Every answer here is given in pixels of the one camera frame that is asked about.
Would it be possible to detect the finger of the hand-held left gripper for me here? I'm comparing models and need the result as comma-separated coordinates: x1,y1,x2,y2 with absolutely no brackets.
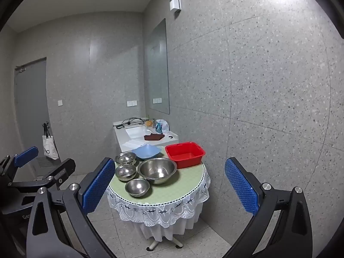
8,158,76,193
0,146,39,186

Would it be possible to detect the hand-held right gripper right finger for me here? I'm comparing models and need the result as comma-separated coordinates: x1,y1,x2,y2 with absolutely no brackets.
224,157,313,258

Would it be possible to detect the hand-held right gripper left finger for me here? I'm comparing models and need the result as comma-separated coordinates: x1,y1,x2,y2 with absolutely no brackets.
26,157,116,258

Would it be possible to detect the small steel bowl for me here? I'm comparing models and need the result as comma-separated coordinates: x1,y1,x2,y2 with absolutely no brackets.
115,152,137,166
115,164,138,181
125,179,150,197

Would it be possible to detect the blue square plate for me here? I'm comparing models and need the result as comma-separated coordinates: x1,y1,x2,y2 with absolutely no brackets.
131,144,162,160

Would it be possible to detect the large steel bowl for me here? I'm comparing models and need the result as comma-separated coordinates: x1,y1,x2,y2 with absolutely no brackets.
137,158,177,185

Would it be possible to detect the red plastic basin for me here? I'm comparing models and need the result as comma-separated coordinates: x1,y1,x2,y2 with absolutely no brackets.
165,141,206,169

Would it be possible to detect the door vent grille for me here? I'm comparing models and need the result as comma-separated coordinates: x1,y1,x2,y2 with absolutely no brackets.
36,156,57,167

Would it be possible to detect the white tote bag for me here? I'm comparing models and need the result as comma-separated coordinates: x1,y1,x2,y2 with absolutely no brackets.
42,122,59,160

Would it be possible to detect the grey door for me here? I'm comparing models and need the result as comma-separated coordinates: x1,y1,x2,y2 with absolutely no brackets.
14,57,51,172

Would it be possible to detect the white sink counter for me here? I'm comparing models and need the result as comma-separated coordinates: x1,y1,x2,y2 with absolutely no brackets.
113,120,179,152

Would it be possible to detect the green table mat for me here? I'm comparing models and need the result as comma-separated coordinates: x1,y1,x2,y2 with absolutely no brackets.
107,146,206,202

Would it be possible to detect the round table green cloth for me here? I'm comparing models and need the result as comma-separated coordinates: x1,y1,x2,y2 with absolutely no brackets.
106,146,210,242

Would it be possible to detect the white table base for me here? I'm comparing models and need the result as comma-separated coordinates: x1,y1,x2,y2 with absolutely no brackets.
146,236,184,251

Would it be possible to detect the white plastic bag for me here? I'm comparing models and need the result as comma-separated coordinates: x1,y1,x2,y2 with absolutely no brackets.
156,119,170,134

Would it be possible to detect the black cable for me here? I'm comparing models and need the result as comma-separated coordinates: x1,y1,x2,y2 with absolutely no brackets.
116,117,146,128

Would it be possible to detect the wall mirror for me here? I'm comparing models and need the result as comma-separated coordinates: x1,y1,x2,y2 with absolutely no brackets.
145,18,170,115

